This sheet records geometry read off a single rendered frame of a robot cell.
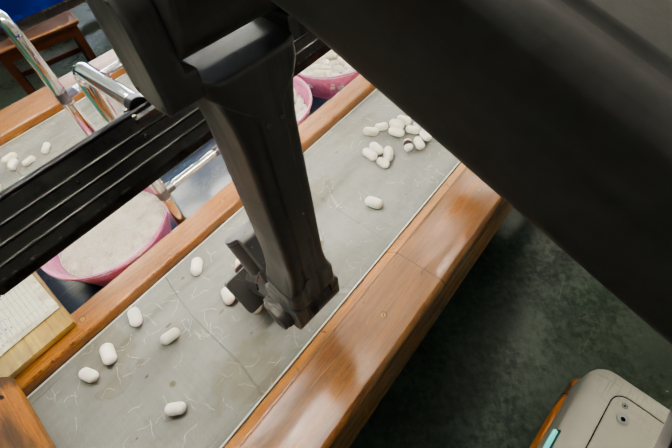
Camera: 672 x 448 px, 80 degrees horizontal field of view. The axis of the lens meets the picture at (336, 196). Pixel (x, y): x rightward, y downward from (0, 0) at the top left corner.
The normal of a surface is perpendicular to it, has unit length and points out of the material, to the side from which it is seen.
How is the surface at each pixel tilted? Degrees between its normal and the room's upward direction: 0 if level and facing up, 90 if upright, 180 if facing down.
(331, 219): 0
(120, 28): 90
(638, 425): 0
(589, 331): 0
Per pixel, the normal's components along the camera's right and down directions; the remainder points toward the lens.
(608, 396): -0.10, -0.63
